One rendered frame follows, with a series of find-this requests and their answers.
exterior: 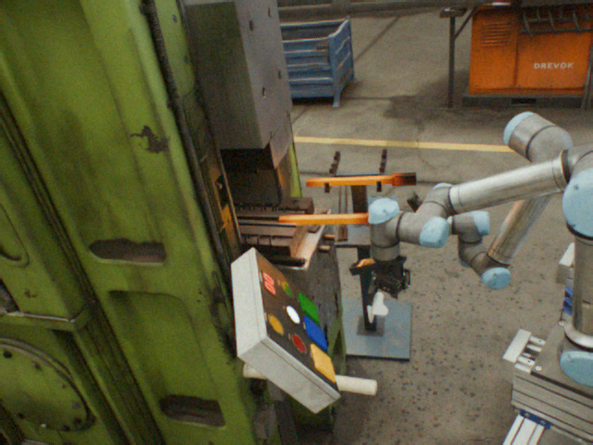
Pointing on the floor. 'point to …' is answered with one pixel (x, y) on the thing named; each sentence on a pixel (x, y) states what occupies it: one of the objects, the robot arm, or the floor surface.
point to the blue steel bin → (319, 58)
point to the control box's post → (283, 413)
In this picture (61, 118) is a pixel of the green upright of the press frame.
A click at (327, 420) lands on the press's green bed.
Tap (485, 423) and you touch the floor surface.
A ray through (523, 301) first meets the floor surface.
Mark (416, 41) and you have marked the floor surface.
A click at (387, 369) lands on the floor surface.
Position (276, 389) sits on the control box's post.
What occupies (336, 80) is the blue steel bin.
